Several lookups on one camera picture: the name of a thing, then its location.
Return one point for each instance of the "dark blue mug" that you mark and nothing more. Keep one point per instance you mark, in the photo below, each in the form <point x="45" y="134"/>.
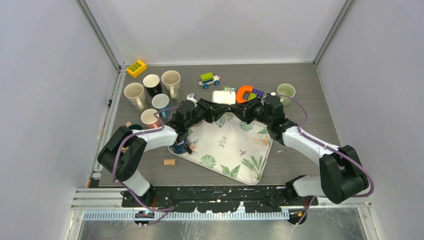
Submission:
<point x="181" y="147"/>

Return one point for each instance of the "leaf patterned metal tray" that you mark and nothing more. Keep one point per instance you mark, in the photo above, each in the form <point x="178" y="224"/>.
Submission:
<point x="230" y="147"/>

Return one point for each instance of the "green owl brick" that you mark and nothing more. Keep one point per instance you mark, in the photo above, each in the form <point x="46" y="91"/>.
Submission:
<point x="228" y="89"/>

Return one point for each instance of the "tall beige mug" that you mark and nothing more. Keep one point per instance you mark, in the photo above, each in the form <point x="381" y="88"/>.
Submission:
<point x="136" y="94"/>

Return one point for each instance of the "light blue mug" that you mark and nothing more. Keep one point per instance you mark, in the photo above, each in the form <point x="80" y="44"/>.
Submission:
<point x="161" y="102"/>

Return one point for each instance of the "teal mug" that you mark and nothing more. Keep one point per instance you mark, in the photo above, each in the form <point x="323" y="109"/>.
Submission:
<point x="135" y="127"/>

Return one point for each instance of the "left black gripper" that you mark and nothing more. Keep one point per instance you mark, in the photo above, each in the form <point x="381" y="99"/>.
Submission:
<point x="212" y="109"/>

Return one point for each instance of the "sea pattern beige mug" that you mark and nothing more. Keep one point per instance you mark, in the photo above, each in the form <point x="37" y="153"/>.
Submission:
<point x="172" y="82"/>

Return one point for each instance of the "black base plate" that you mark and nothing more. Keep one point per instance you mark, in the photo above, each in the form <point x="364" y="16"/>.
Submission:
<point x="218" y="199"/>

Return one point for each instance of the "black mug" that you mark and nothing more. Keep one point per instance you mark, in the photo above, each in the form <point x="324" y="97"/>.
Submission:
<point x="152" y="84"/>

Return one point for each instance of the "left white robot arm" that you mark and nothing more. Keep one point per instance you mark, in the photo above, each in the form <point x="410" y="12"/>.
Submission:
<point x="123" y="152"/>

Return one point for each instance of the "toy brick car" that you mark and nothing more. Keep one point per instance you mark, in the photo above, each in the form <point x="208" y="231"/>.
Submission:
<point x="209" y="78"/>

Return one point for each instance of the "pink mug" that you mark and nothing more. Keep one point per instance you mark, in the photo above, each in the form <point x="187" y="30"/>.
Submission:
<point x="149" y="119"/>

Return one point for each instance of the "orange arch brick assembly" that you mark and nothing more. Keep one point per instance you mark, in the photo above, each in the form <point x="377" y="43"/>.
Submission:
<point x="247" y="92"/>

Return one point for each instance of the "yellow toy block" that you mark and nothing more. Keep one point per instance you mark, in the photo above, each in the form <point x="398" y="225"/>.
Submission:
<point x="135" y="69"/>

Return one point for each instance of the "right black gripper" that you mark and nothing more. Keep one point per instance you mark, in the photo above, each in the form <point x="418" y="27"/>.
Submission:
<point x="246" y="108"/>

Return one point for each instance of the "white mug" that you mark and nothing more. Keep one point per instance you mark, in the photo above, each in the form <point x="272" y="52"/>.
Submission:
<point x="223" y="97"/>

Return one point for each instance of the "light green mug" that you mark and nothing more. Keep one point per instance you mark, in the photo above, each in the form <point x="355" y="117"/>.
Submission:
<point x="288" y="91"/>

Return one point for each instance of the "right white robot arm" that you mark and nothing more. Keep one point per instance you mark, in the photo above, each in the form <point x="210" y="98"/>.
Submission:
<point x="341" y="174"/>

